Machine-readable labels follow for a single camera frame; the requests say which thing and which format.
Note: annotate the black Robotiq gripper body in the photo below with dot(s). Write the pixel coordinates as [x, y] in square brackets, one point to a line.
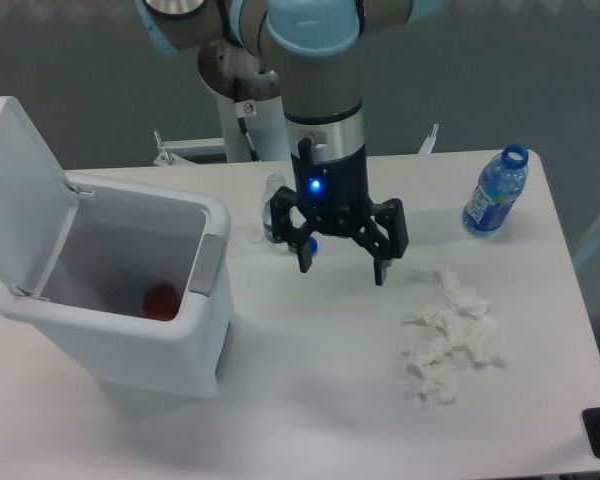
[333, 196]

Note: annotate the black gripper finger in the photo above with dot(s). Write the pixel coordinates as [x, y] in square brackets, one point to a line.
[298, 236]
[380, 229]

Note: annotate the white trash can lid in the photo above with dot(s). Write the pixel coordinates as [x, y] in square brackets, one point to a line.
[38, 203]

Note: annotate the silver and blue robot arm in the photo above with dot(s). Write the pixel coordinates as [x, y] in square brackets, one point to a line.
[312, 48]

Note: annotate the blue bottle cap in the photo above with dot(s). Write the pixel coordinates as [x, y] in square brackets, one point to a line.
[313, 245]

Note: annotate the red object inside trash can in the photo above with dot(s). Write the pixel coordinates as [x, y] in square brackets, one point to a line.
[161, 303]

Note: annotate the white plastic trash can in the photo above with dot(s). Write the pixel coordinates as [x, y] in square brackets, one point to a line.
[127, 238]

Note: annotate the clear small plastic bottle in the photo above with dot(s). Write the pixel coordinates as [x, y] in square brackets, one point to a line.
[276, 196]

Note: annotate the crumpled white tissue paper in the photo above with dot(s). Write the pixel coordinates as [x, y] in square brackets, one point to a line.
[457, 330]

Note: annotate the blue plastic drink bottle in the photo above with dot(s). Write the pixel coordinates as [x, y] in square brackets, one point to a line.
[499, 186]

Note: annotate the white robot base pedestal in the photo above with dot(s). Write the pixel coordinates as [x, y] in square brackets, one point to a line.
[249, 106]

